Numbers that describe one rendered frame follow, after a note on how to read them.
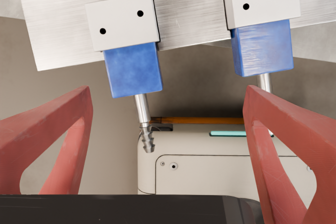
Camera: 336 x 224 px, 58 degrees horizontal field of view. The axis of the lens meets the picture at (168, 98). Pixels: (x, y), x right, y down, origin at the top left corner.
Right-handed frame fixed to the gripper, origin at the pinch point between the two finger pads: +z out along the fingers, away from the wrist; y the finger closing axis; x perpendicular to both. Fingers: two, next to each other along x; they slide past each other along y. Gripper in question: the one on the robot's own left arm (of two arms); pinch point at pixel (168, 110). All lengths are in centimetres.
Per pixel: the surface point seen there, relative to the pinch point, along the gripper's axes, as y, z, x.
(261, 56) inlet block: -7.5, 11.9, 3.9
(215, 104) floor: -18, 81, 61
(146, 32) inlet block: 1.6, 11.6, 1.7
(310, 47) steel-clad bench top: -14.6, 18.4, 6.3
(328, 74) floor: -59, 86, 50
